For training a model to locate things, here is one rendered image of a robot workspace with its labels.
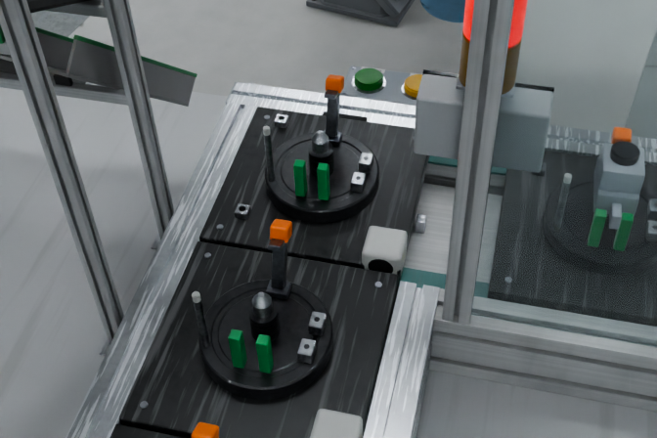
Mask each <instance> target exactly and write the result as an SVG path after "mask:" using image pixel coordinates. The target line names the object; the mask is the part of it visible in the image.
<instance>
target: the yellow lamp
mask: <svg viewBox="0 0 657 438"><path fill-rule="evenodd" d="M469 42H470V41H469V40H468V39H467V38H466V37H465V35H464V34H463V31H462V41H461V51H460V71H459V79H460V83H461V84H462V85H463V86H464V87H465V81H466V72H467V62H468V52H469Z"/></svg>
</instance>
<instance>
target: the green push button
mask: <svg viewBox="0 0 657 438"><path fill-rule="evenodd" d="M382 84H383V75H382V73H381V72H380V71H379V70H377V69H375V68H363V69H361V70H359V71H357V72H356V74H355V85H356V86H357V87H358V88H359V89H361V90H365V91H373V90H376V89H378V88H380V87H381V86H382Z"/></svg>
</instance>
